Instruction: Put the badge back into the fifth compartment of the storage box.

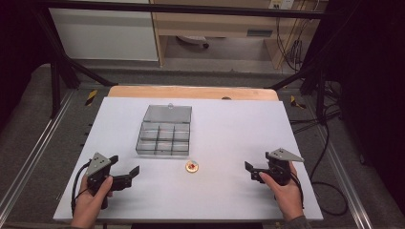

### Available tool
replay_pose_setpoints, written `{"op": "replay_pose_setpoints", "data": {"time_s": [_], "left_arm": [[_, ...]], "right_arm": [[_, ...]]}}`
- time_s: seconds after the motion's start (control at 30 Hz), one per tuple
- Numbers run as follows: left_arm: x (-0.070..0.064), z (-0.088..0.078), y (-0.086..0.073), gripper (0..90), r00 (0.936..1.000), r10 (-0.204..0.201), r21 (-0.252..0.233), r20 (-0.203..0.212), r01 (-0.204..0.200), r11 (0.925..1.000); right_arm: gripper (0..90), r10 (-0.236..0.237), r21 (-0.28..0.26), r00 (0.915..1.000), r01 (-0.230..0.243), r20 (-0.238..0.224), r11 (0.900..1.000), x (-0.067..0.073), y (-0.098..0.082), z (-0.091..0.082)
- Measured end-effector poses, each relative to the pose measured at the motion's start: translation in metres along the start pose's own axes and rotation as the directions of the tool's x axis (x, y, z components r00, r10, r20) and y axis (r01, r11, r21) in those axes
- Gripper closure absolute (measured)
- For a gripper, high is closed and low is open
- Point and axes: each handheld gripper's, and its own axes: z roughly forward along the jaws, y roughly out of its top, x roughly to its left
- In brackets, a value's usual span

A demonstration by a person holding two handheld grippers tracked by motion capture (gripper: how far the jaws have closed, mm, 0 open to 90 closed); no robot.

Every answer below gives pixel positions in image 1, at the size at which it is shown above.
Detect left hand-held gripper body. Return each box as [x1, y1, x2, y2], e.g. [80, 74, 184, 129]
[85, 152, 115, 211]

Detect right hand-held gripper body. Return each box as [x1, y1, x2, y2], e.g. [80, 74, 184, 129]
[266, 147, 306, 187]

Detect clear plastic compartment box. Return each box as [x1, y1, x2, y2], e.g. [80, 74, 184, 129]
[135, 103, 193, 157]

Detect person's right hand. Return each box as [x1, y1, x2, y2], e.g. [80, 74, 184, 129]
[258, 161, 306, 222]

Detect person's left hand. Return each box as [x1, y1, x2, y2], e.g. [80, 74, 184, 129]
[70, 175, 115, 227]

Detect white table cover board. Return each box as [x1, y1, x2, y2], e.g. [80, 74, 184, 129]
[53, 96, 325, 223]

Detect black metal stand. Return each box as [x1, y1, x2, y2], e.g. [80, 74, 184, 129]
[267, 9, 343, 126]
[32, 6, 119, 119]

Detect black curtain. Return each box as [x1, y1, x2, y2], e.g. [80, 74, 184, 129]
[324, 0, 405, 220]
[0, 0, 56, 130]

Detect white cabinet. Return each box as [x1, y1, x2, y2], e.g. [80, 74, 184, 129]
[48, 0, 160, 62]

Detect light wooden desk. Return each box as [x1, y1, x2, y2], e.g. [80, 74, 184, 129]
[148, 0, 330, 70]

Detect black metal crossbar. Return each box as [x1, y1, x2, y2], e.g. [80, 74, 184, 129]
[34, 0, 330, 20]

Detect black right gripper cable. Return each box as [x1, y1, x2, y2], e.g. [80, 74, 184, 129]
[289, 171, 306, 210]

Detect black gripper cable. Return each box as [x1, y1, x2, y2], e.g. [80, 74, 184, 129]
[289, 171, 306, 210]
[70, 160, 94, 218]

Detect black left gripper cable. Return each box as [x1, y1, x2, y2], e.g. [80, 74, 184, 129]
[70, 160, 94, 218]

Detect looped black floor cable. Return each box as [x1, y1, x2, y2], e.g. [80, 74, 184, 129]
[309, 122, 350, 218]

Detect black floor cable bundle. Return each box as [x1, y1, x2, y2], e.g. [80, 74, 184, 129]
[288, 79, 344, 135]

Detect aluminium floor rail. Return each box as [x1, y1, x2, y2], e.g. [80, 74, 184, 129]
[313, 123, 374, 229]
[0, 90, 76, 219]

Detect hanging black cables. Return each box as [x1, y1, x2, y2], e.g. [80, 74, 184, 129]
[274, 13, 308, 73]

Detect white wall socket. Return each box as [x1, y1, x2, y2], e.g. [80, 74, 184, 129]
[267, 0, 296, 10]

